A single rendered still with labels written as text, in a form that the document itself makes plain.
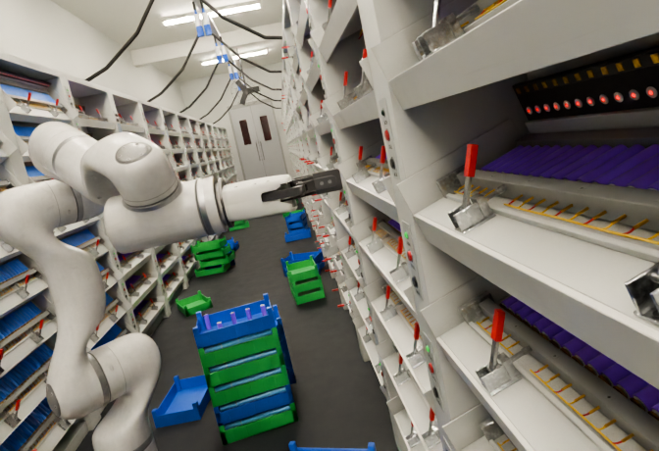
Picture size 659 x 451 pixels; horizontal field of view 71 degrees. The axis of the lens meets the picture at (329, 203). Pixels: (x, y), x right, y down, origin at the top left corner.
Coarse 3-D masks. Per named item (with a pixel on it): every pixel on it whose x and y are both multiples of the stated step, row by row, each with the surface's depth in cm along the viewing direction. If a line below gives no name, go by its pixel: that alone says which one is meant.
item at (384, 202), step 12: (372, 156) 135; (348, 168) 135; (360, 168) 133; (372, 168) 129; (348, 180) 131; (372, 180) 110; (384, 180) 75; (360, 192) 115; (372, 192) 97; (384, 192) 90; (372, 204) 105; (384, 204) 86; (396, 216) 81
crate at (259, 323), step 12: (264, 300) 194; (228, 312) 192; (240, 312) 193; (252, 312) 194; (204, 324) 190; (216, 324) 191; (228, 324) 189; (240, 324) 173; (252, 324) 174; (264, 324) 175; (204, 336) 171; (216, 336) 172; (228, 336) 173; (240, 336) 174
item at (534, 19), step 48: (480, 0) 47; (528, 0) 28; (576, 0) 24; (624, 0) 21; (384, 48) 63; (432, 48) 47; (480, 48) 36; (528, 48) 30; (576, 48) 26; (432, 96) 51
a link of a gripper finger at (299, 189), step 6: (294, 186) 64; (300, 186) 63; (270, 192) 64; (276, 192) 63; (282, 192) 63; (288, 192) 63; (294, 192) 63; (300, 192) 63; (264, 198) 64; (270, 198) 64; (276, 198) 64
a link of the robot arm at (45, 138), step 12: (36, 132) 83; (48, 132) 81; (60, 132) 81; (72, 132) 81; (36, 144) 82; (48, 144) 79; (36, 156) 82; (48, 156) 79; (36, 168) 86; (48, 168) 81; (60, 180) 89; (84, 204) 97; (96, 204) 98; (84, 216) 98; (96, 216) 102
